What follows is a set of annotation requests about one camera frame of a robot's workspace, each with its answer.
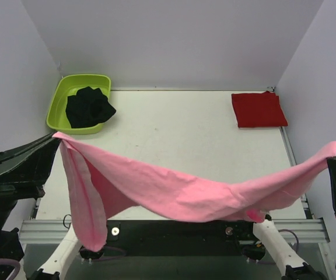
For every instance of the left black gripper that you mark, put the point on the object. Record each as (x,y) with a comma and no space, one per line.
(25,181)

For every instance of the green plastic basin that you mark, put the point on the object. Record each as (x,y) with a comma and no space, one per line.
(68,86)

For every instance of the pink t shirt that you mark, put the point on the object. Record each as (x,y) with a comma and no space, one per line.
(102,184)

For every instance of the red t shirt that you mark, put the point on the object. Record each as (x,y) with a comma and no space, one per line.
(258,110)

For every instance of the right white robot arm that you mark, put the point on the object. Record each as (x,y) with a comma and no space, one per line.
(290,265)

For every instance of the black t shirt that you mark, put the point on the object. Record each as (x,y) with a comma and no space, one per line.
(88,107)

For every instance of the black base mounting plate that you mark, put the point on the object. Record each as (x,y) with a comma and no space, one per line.
(216,238)

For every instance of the aluminium extrusion rail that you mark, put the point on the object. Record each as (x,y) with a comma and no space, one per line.
(50,224)

